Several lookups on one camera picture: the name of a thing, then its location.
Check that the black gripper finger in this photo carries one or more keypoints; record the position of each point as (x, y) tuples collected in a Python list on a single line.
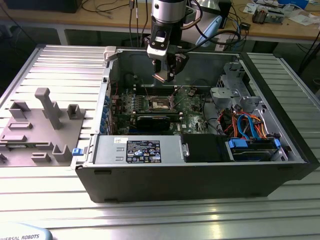
[(178, 63), (158, 65)]

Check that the silver CPU plate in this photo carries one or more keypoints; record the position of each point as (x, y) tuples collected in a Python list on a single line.
[(161, 75)]

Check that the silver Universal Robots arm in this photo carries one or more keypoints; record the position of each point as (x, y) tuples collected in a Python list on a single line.
[(167, 11)]

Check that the CPU socket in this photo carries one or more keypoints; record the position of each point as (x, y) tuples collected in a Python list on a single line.
[(160, 104)]

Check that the black RAM slots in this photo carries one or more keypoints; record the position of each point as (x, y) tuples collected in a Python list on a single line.
[(155, 90), (175, 116)]

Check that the beige case latch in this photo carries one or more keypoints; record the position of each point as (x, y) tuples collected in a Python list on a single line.
[(110, 52)]

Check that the silver metal drive cage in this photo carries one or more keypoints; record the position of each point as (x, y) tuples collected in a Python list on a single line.
[(222, 93)]

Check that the black graphics card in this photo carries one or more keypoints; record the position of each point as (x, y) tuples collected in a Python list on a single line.
[(152, 122)]

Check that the green motherboard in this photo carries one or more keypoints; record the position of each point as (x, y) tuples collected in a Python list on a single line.
[(192, 120)]

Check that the wooden desk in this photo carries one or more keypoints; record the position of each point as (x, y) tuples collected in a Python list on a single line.
[(100, 20)]

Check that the copper heat sink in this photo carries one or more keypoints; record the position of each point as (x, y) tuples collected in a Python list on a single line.
[(260, 16)]

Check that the silver power supply unit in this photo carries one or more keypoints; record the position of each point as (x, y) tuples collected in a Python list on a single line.
[(110, 150)]

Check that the hard disk in blue carrier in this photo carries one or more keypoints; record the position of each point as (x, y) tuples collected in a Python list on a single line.
[(250, 152)]

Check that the black open PC case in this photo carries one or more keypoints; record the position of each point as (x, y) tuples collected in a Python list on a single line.
[(175, 182)]

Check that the blue case latch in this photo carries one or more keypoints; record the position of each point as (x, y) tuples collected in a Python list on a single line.
[(77, 152)]

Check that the large black box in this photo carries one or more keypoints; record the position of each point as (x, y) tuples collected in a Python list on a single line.
[(37, 6)]

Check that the grey plastic parts rack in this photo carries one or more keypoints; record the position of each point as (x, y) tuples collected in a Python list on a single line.
[(37, 140)]

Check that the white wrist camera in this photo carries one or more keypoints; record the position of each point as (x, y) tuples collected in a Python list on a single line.
[(156, 51)]

